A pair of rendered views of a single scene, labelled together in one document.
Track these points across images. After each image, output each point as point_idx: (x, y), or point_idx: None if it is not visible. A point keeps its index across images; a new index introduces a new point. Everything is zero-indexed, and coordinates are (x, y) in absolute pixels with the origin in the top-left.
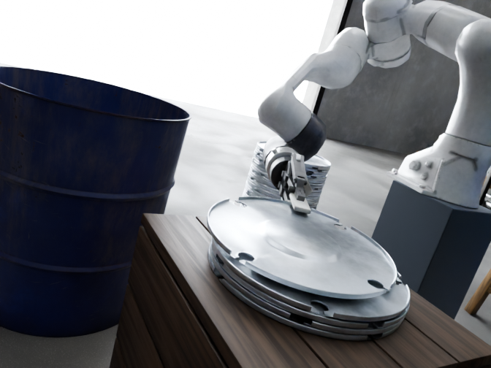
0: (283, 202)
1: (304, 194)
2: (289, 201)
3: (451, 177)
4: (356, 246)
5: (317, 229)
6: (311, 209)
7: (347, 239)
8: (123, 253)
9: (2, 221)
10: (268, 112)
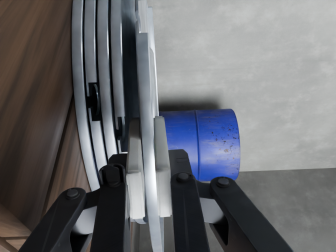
0: (152, 199)
1: (187, 156)
2: (144, 206)
3: None
4: (143, 9)
5: (154, 88)
6: (150, 121)
7: (143, 24)
8: None
9: None
10: None
